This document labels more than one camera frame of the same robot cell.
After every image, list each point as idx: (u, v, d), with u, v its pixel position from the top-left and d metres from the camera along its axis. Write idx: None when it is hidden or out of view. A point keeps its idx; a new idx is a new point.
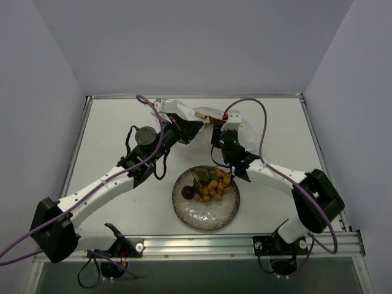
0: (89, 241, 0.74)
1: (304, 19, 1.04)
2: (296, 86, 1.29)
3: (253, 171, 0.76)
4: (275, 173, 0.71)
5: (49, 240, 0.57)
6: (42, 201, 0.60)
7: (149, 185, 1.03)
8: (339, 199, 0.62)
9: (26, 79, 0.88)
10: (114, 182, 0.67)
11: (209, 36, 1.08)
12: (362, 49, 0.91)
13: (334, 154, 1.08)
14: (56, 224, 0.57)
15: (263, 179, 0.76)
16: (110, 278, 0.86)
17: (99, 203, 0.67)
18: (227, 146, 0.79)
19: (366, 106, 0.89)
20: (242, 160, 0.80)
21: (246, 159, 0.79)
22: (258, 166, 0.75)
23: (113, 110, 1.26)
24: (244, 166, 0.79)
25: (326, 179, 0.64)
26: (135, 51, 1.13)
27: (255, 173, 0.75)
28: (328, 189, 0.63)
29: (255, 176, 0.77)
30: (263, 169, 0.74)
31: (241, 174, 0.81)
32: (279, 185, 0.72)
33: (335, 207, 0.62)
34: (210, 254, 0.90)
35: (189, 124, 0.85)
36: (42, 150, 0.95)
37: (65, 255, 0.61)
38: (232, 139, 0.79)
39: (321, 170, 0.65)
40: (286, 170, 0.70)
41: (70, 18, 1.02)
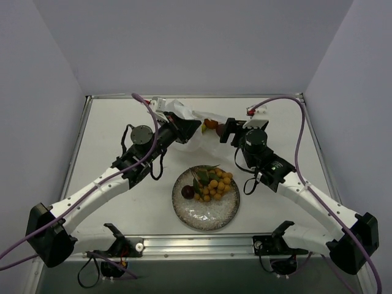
0: (89, 243, 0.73)
1: (304, 20, 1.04)
2: (296, 86, 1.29)
3: (290, 188, 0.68)
4: (319, 203, 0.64)
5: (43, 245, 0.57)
6: (35, 206, 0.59)
7: (149, 185, 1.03)
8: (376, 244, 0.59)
9: (26, 78, 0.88)
10: (108, 185, 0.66)
11: (209, 36, 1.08)
12: (362, 49, 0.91)
13: (334, 154, 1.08)
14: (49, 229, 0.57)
15: (295, 199, 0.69)
16: (110, 278, 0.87)
17: (95, 206, 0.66)
18: (255, 149, 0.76)
19: (365, 106, 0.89)
20: (272, 165, 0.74)
21: (277, 165, 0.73)
22: (296, 185, 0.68)
23: (113, 109, 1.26)
24: (274, 173, 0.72)
25: (375, 226, 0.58)
26: (135, 51, 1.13)
27: (291, 190, 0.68)
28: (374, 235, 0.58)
29: (287, 193, 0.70)
30: (301, 191, 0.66)
31: (268, 182, 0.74)
32: (318, 216, 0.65)
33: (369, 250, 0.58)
34: (210, 253, 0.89)
35: (186, 124, 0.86)
36: (42, 149, 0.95)
37: (62, 259, 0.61)
38: (260, 141, 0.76)
39: (373, 215, 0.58)
40: (332, 204, 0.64)
41: (70, 18, 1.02)
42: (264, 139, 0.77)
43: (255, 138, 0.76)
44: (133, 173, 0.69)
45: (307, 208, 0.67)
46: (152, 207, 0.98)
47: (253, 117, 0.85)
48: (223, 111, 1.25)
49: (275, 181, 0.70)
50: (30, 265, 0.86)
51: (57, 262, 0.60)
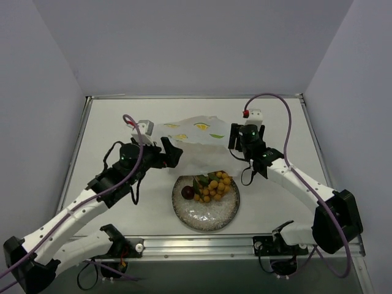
0: (78, 256, 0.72)
1: (304, 21, 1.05)
2: (296, 86, 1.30)
3: (275, 170, 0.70)
4: (300, 180, 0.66)
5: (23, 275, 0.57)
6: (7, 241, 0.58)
7: (149, 186, 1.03)
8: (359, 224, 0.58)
9: (26, 78, 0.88)
10: (82, 211, 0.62)
11: (209, 37, 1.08)
12: (362, 50, 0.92)
13: (334, 155, 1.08)
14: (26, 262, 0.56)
15: (282, 182, 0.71)
16: (110, 278, 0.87)
17: (70, 233, 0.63)
18: (245, 139, 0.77)
19: (365, 106, 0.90)
20: (264, 154, 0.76)
21: (268, 154, 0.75)
22: (281, 167, 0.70)
23: (113, 110, 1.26)
24: (264, 161, 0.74)
25: (353, 202, 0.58)
26: (135, 52, 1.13)
27: (277, 173, 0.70)
28: (353, 212, 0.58)
29: (274, 177, 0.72)
30: (286, 172, 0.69)
31: (260, 169, 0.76)
32: (301, 195, 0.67)
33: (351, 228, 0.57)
34: (210, 254, 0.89)
35: (174, 151, 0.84)
36: (42, 149, 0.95)
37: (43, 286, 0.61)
38: (252, 131, 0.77)
39: (349, 192, 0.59)
40: (311, 182, 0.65)
41: (71, 18, 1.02)
42: (255, 130, 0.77)
43: (245, 128, 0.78)
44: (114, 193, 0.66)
45: (292, 190, 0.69)
46: (152, 208, 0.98)
47: (248, 119, 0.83)
48: (224, 111, 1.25)
49: (264, 167, 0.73)
50: None
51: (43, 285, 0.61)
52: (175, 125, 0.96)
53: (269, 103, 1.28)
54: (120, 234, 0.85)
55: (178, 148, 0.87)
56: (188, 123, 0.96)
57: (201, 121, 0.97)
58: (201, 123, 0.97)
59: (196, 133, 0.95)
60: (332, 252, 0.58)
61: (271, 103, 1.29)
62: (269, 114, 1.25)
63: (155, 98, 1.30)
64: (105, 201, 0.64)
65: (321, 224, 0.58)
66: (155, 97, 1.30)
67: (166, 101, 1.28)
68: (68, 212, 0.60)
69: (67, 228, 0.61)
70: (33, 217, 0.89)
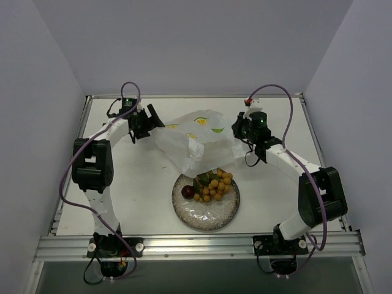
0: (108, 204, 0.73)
1: (304, 19, 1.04)
2: (296, 86, 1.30)
3: (272, 152, 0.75)
4: (292, 160, 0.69)
5: (96, 167, 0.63)
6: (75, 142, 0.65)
7: (149, 185, 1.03)
8: (344, 203, 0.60)
9: (26, 76, 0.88)
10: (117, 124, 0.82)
11: (209, 35, 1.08)
12: (362, 48, 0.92)
13: (334, 154, 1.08)
14: (98, 147, 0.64)
15: (278, 163, 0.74)
16: (110, 278, 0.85)
17: (113, 139, 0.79)
18: (253, 124, 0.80)
19: (365, 105, 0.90)
20: (266, 141, 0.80)
21: (270, 141, 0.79)
22: (277, 150, 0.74)
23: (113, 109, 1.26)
24: (265, 147, 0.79)
25: (338, 179, 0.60)
26: (135, 51, 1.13)
27: (274, 154, 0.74)
28: (337, 189, 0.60)
29: (272, 159, 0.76)
30: (281, 153, 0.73)
31: (260, 155, 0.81)
32: (291, 173, 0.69)
33: (336, 207, 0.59)
34: (211, 254, 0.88)
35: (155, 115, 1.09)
36: (42, 147, 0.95)
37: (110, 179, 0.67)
38: (260, 118, 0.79)
39: (335, 168, 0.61)
40: (302, 159, 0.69)
41: (71, 16, 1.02)
42: (263, 118, 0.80)
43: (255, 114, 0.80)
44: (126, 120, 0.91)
45: (286, 169, 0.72)
46: (152, 207, 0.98)
47: (251, 106, 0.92)
48: (224, 110, 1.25)
49: (264, 152, 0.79)
50: (30, 266, 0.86)
51: (105, 185, 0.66)
52: (176, 125, 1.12)
53: (269, 103, 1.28)
54: (119, 228, 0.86)
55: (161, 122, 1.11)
56: (188, 122, 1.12)
57: (201, 117, 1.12)
58: (200, 119, 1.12)
59: (196, 127, 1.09)
60: (313, 225, 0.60)
61: (271, 103, 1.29)
62: (269, 114, 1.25)
63: (155, 97, 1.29)
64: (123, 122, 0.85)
65: (304, 197, 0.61)
66: (155, 96, 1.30)
67: (166, 100, 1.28)
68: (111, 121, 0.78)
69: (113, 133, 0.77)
70: (34, 217, 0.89)
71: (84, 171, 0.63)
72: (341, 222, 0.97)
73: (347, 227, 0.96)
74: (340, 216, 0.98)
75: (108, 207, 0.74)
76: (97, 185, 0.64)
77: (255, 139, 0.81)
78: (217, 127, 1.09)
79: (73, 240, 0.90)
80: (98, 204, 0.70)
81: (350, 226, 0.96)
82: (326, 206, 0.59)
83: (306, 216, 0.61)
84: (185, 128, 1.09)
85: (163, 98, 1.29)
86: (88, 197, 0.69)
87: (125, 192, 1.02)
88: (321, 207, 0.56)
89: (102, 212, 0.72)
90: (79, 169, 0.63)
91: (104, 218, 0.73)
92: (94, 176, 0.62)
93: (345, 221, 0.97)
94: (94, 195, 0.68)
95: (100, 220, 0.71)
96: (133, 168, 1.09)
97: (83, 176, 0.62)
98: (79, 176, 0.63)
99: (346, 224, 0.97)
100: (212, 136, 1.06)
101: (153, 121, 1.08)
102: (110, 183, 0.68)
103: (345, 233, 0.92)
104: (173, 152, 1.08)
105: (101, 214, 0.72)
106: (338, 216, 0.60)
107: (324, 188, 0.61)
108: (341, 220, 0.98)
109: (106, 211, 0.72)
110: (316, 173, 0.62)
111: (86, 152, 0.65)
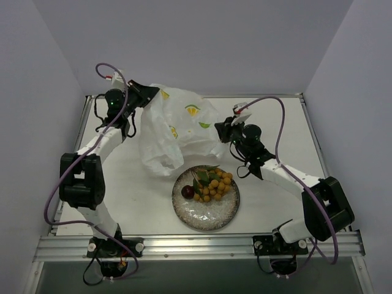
0: (103, 217, 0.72)
1: (304, 19, 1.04)
2: (296, 86, 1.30)
3: (267, 168, 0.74)
4: (289, 175, 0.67)
5: (85, 185, 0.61)
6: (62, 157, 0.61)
7: (150, 185, 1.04)
8: (350, 211, 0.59)
9: (26, 77, 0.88)
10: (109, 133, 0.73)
11: (209, 35, 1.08)
12: (362, 49, 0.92)
13: (334, 154, 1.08)
14: (87, 163, 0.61)
15: (274, 179, 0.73)
16: (109, 278, 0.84)
17: (105, 152, 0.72)
18: (248, 140, 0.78)
19: (365, 105, 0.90)
20: (258, 157, 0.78)
21: (263, 157, 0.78)
22: (272, 165, 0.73)
23: (99, 105, 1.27)
24: (260, 164, 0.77)
25: (340, 188, 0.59)
26: (135, 51, 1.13)
27: (269, 170, 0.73)
28: (340, 199, 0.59)
29: (267, 174, 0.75)
30: (276, 169, 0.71)
31: (254, 171, 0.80)
32: (290, 188, 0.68)
33: (343, 217, 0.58)
34: (211, 254, 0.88)
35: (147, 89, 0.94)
36: (42, 148, 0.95)
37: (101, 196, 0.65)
38: (254, 135, 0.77)
39: (335, 177, 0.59)
40: (299, 173, 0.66)
41: (71, 16, 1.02)
42: (258, 134, 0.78)
43: (249, 131, 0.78)
44: (123, 124, 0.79)
45: (283, 184, 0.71)
46: (152, 207, 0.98)
47: (240, 116, 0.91)
48: (224, 111, 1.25)
49: (259, 169, 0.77)
50: (30, 266, 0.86)
51: (96, 204, 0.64)
52: (168, 95, 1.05)
53: (268, 103, 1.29)
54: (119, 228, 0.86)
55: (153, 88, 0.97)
56: (179, 103, 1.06)
57: (192, 105, 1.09)
58: (191, 107, 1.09)
59: (186, 117, 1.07)
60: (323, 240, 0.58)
61: (271, 103, 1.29)
62: (269, 114, 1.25)
63: None
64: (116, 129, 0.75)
65: (309, 213, 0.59)
66: None
67: None
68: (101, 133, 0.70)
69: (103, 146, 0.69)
70: (34, 217, 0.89)
71: (73, 188, 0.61)
72: None
73: (347, 227, 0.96)
74: None
75: (104, 216, 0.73)
76: (87, 203, 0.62)
77: (248, 154, 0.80)
78: (204, 121, 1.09)
79: (73, 240, 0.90)
80: (92, 217, 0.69)
81: (350, 226, 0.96)
82: (332, 218, 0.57)
83: (315, 231, 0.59)
84: (173, 109, 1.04)
85: None
86: (81, 212, 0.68)
87: (123, 191, 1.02)
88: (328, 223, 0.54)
89: (98, 223, 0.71)
90: (68, 187, 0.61)
91: (101, 226, 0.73)
92: (83, 195, 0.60)
93: None
94: (87, 210, 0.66)
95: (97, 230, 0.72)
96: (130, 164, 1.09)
97: (71, 193, 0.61)
98: (68, 194, 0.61)
99: (346, 224, 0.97)
100: (198, 133, 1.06)
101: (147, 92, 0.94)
102: (101, 199, 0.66)
103: (345, 233, 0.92)
104: (146, 135, 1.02)
105: (98, 224, 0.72)
106: (346, 226, 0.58)
107: (328, 199, 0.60)
108: None
109: (101, 221, 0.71)
110: (316, 185, 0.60)
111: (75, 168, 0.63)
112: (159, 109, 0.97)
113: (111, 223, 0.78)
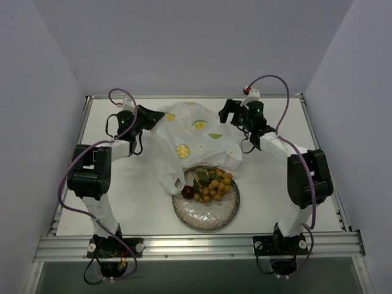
0: (107, 209, 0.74)
1: (304, 20, 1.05)
2: (296, 86, 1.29)
3: (265, 139, 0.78)
4: (283, 143, 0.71)
5: (93, 173, 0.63)
6: (76, 149, 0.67)
7: (150, 185, 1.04)
8: (330, 182, 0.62)
9: (27, 78, 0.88)
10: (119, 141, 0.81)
11: (209, 35, 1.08)
12: (362, 49, 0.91)
13: (334, 155, 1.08)
14: (98, 154, 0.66)
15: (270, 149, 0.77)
16: (109, 278, 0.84)
17: (114, 155, 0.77)
18: (250, 113, 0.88)
19: (365, 105, 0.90)
20: (261, 129, 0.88)
21: (264, 128, 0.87)
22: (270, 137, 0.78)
23: (111, 122, 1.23)
24: (259, 135, 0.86)
25: (324, 160, 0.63)
26: (135, 51, 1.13)
27: (266, 141, 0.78)
28: (323, 170, 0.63)
29: (265, 146, 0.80)
30: (273, 139, 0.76)
31: (255, 143, 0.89)
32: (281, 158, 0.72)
33: (323, 187, 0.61)
34: (211, 254, 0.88)
35: (155, 113, 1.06)
36: (41, 148, 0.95)
37: (105, 190, 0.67)
38: (256, 107, 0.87)
39: (321, 150, 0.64)
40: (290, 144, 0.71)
41: (71, 18, 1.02)
42: (260, 108, 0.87)
43: (252, 104, 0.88)
44: (131, 140, 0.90)
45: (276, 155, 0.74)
46: (152, 208, 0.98)
47: (249, 95, 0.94)
48: None
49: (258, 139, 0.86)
50: (30, 266, 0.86)
51: (101, 193, 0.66)
52: (174, 116, 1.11)
53: (268, 103, 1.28)
54: (119, 228, 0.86)
55: (159, 112, 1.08)
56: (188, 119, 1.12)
57: (199, 120, 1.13)
58: (198, 122, 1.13)
59: (195, 133, 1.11)
60: (302, 206, 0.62)
61: (270, 103, 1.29)
62: (269, 114, 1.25)
63: (155, 97, 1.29)
64: (125, 141, 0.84)
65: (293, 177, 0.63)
66: (155, 97, 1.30)
67: (166, 100, 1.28)
68: (113, 137, 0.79)
69: (114, 147, 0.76)
70: (34, 217, 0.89)
71: (81, 176, 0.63)
72: (341, 223, 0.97)
73: (347, 227, 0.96)
74: (340, 216, 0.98)
75: (107, 212, 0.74)
76: (94, 192, 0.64)
77: (251, 126, 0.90)
78: (217, 131, 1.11)
79: (73, 241, 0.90)
80: (96, 210, 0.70)
81: (350, 226, 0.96)
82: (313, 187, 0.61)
83: (296, 196, 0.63)
84: (179, 128, 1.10)
85: (163, 98, 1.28)
86: (86, 204, 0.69)
87: (127, 192, 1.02)
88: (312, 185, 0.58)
89: (101, 217, 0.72)
90: (76, 174, 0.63)
91: (103, 223, 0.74)
92: (90, 180, 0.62)
93: (345, 222, 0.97)
94: (92, 201, 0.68)
95: (100, 225, 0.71)
96: (135, 164, 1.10)
97: (79, 181, 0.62)
98: (75, 182, 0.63)
99: (346, 224, 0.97)
100: (209, 147, 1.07)
101: (154, 115, 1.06)
102: (106, 191, 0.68)
103: (345, 233, 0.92)
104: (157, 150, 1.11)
105: (100, 218, 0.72)
106: (324, 196, 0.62)
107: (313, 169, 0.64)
108: (341, 220, 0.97)
109: (104, 215, 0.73)
110: (305, 155, 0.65)
111: (85, 159, 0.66)
112: (163, 133, 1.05)
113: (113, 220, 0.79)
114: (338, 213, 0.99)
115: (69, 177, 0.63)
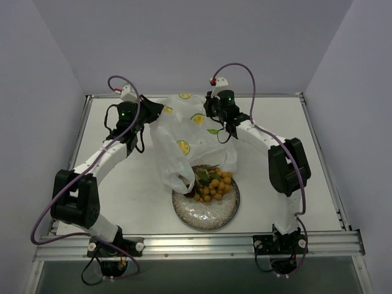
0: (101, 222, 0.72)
1: (304, 19, 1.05)
2: (296, 85, 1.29)
3: (242, 128, 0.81)
4: (261, 133, 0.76)
5: (76, 207, 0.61)
6: (57, 174, 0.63)
7: (149, 186, 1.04)
8: (308, 168, 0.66)
9: (26, 76, 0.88)
10: (113, 149, 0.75)
11: (209, 34, 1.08)
12: (362, 48, 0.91)
13: (334, 154, 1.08)
14: (82, 185, 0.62)
15: (247, 137, 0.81)
16: (109, 278, 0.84)
17: (105, 169, 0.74)
18: (223, 103, 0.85)
19: (365, 105, 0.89)
20: (235, 118, 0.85)
21: (239, 117, 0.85)
22: (247, 125, 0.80)
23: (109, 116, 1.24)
24: (235, 124, 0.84)
25: (301, 147, 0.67)
26: (135, 49, 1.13)
27: (243, 130, 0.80)
28: (301, 156, 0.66)
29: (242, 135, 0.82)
30: (250, 129, 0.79)
31: (231, 131, 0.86)
32: (261, 147, 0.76)
33: (302, 173, 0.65)
34: (211, 253, 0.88)
35: (158, 105, 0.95)
36: (41, 147, 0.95)
37: (91, 221, 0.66)
38: (228, 96, 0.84)
39: (298, 139, 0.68)
40: (266, 135, 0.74)
41: (71, 16, 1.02)
42: (230, 96, 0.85)
43: (223, 94, 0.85)
44: (130, 138, 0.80)
45: (255, 144, 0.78)
46: (152, 208, 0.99)
47: (216, 86, 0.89)
48: None
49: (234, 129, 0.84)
50: (30, 265, 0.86)
51: (87, 224, 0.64)
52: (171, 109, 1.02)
53: (268, 103, 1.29)
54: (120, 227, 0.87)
55: (158, 103, 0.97)
56: (188, 115, 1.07)
57: (198, 114, 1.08)
58: (196, 116, 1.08)
59: (193, 127, 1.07)
60: (287, 193, 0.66)
61: (271, 103, 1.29)
62: (269, 113, 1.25)
63: (155, 97, 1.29)
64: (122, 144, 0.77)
65: (274, 168, 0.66)
66: (155, 96, 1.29)
67: None
68: (104, 147, 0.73)
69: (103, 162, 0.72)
70: (34, 217, 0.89)
71: (64, 209, 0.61)
72: (341, 222, 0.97)
73: (347, 226, 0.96)
74: (340, 215, 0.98)
75: (101, 227, 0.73)
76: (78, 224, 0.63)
77: (225, 116, 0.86)
78: (214, 127, 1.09)
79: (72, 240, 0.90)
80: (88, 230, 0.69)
81: (350, 225, 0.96)
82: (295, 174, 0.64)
83: (277, 184, 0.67)
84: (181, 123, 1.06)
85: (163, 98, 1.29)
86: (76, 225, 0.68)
87: (124, 192, 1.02)
88: (296, 171, 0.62)
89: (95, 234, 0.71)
90: (59, 206, 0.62)
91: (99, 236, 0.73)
92: (75, 215, 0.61)
93: (345, 220, 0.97)
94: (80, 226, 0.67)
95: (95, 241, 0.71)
96: (130, 169, 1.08)
97: (62, 214, 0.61)
98: (59, 214, 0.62)
99: (346, 223, 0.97)
100: (209, 146, 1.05)
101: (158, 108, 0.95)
102: (93, 221, 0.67)
103: (345, 232, 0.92)
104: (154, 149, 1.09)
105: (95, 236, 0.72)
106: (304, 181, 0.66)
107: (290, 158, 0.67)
108: (341, 218, 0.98)
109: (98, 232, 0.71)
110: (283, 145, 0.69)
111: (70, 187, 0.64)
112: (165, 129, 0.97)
113: (109, 229, 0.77)
114: (338, 212, 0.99)
115: (53, 211, 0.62)
